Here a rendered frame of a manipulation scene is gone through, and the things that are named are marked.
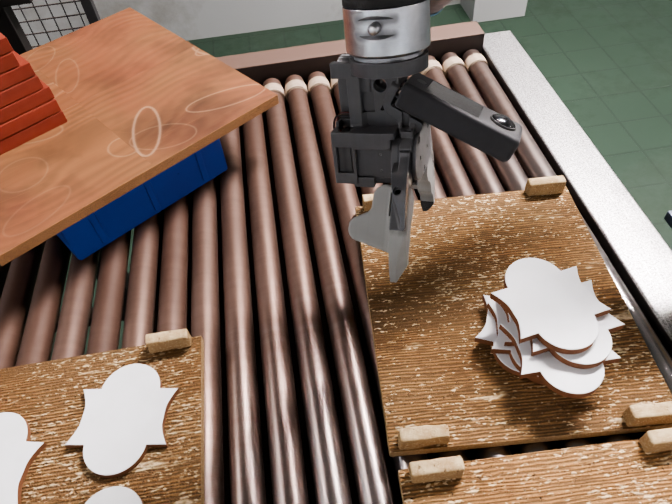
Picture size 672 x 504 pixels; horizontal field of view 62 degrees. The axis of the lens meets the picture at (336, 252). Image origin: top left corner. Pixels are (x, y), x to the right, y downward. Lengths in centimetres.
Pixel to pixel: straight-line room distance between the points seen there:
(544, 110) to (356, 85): 70
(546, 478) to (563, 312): 19
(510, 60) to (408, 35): 84
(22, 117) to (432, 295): 70
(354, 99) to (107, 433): 49
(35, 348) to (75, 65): 56
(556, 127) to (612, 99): 182
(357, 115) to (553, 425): 43
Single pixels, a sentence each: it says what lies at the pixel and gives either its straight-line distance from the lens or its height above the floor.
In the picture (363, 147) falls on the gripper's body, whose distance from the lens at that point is 53.
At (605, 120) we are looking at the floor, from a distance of 282.
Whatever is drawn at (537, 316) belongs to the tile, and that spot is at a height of 102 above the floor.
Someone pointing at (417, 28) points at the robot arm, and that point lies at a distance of 50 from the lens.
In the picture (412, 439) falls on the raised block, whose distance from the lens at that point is 67.
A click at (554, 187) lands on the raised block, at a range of 96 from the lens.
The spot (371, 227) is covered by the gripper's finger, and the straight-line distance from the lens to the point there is 53.
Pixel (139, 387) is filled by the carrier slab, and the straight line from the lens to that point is 78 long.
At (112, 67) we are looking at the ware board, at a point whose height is 104.
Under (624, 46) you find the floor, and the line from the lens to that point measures 339.
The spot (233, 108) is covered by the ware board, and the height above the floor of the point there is 104.
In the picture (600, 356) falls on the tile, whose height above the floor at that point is 101.
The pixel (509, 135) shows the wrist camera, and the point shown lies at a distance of 51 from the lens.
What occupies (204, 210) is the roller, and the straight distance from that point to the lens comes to 98.
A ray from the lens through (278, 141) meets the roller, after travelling 109.
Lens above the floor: 159
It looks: 50 degrees down
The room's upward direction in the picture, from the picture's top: 6 degrees counter-clockwise
